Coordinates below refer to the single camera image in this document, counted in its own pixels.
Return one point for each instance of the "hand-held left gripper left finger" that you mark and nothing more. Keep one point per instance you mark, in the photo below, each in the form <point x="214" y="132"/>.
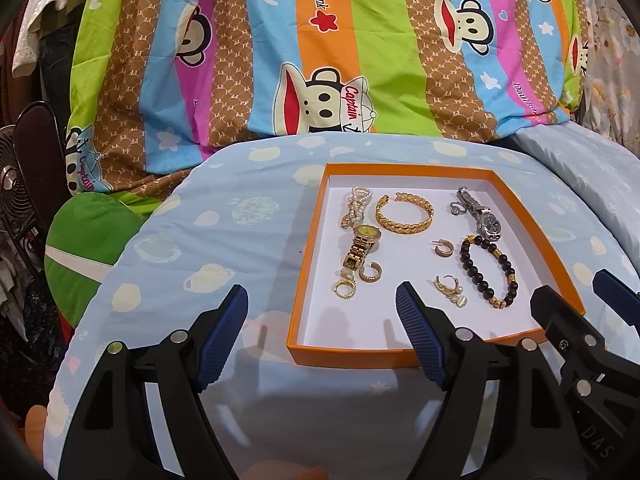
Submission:
<point x="220" y="340"/>

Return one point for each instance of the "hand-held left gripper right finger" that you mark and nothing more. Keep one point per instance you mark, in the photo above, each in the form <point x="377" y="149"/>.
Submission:
<point x="420" y="332"/>

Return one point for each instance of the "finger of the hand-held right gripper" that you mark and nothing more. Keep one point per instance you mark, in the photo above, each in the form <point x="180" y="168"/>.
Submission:
<point x="617" y="287"/>
<point x="565" y="325"/>

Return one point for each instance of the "orange jewelry box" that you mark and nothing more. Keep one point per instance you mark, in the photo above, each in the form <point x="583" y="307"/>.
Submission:
<point x="450" y="330"/>

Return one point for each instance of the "gold dangle earring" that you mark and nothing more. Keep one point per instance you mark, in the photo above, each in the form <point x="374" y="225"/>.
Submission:
<point x="345" y="289"/>
<point x="447" y="285"/>

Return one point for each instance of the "gold hoop earring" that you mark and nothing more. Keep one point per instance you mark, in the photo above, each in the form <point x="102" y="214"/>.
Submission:
<point x="445" y="252"/>
<point x="371" y="277"/>

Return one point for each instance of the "gold braided bangle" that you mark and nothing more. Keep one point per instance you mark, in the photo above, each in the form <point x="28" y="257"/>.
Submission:
<point x="395" y="225"/>

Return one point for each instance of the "gold wristwatch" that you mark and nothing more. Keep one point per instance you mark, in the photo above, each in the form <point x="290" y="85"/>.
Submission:
<point x="366" y="232"/>

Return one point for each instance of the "light blue planet print sheet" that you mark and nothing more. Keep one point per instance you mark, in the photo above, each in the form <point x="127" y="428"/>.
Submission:
<point x="225" y="260"/>

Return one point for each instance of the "silver wristwatch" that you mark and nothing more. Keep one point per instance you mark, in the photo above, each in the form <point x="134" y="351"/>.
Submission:
<point x="482" y="217"/>

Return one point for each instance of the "green cushion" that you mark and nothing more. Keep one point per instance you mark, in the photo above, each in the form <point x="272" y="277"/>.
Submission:
<point x="85" y="240"/>

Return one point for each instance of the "dark patterned cloth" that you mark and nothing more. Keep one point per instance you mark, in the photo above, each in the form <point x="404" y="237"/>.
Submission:
<point x="30" y="320"/>

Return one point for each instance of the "grey floral cloth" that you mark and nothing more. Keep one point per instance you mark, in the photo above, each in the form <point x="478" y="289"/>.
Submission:
<point x="612" y="50"/>

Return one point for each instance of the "dark chair back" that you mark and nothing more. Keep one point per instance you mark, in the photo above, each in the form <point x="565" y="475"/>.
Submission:
<point x="42" y="160"/>

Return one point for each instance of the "black electric fan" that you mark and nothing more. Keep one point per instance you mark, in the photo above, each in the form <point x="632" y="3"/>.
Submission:
<point x="15" y="180"/>

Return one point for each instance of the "striped monkey print blanket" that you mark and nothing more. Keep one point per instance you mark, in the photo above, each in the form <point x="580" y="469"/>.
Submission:
<point x="300" y="60"/>

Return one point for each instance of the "hanging clothes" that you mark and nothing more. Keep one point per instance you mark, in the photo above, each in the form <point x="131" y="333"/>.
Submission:
<point x="45" y="25"/>

